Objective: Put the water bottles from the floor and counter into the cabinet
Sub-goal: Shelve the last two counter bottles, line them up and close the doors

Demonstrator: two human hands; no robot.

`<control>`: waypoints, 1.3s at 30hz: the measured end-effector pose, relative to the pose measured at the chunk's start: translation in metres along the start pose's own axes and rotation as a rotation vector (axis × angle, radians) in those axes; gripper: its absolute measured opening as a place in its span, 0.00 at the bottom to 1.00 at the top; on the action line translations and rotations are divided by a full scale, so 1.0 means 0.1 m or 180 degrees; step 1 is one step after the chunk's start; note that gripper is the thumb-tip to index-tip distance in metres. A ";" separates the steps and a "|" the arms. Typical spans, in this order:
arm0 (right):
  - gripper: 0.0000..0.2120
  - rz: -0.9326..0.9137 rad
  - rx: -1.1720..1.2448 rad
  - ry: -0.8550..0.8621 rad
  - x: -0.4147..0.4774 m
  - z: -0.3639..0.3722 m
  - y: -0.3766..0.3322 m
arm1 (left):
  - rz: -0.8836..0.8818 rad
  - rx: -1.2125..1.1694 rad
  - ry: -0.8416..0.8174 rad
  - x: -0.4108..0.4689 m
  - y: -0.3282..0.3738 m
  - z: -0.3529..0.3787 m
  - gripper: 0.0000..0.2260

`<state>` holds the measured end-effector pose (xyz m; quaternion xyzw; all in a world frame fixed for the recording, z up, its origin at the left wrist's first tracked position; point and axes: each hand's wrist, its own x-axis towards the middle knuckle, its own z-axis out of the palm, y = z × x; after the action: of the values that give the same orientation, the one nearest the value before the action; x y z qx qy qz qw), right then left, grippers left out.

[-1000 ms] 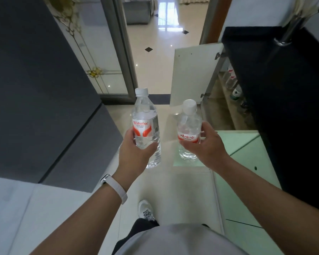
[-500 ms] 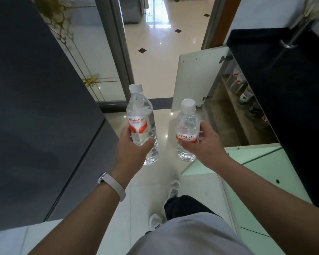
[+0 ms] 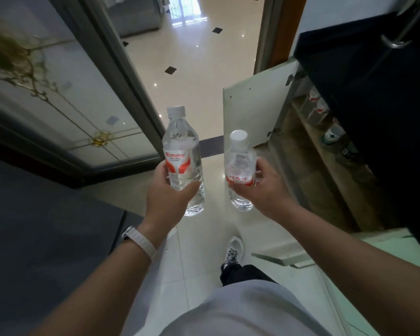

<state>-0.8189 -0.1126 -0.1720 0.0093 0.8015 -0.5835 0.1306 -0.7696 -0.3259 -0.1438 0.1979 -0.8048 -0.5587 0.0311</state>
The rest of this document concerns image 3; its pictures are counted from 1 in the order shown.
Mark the dark door threshold strip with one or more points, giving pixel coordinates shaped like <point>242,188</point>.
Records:
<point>211,146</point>

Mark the person's right hand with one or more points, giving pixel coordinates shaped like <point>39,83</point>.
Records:
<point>269,195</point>

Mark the black countertop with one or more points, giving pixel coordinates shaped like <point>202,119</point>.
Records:
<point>371,101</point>

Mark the person's white left shoe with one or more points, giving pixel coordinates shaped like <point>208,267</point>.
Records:
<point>232,253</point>

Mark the beige tiled floor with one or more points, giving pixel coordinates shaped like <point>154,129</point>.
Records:
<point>203,66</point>

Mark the grey covered sofa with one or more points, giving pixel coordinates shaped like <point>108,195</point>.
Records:
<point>133,13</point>

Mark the green cap water bottle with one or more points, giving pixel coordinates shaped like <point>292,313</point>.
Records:
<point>333,134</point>

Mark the person's grey shirt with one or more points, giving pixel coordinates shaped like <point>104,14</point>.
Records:
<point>245,311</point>

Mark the grey metal door frame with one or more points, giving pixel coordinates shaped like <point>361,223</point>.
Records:
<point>266,34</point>

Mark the brown door frame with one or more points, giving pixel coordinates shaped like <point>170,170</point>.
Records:
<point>288,27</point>

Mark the person's left hand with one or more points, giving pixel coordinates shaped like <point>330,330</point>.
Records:
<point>164,209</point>

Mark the smartwatch with white band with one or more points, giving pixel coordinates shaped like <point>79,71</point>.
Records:
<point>141,241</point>

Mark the white-capped green label water bottle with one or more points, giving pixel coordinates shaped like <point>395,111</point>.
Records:
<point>349,152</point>

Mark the dark grey refrigerator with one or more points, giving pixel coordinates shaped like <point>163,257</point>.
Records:
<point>49,248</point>

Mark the glass sliding door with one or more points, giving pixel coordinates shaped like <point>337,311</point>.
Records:
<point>73,94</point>

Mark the hinged cabinet door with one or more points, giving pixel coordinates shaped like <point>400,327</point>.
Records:
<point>388,251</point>
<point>255,108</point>

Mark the person's black trousers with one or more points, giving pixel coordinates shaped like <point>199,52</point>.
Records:
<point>245,274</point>

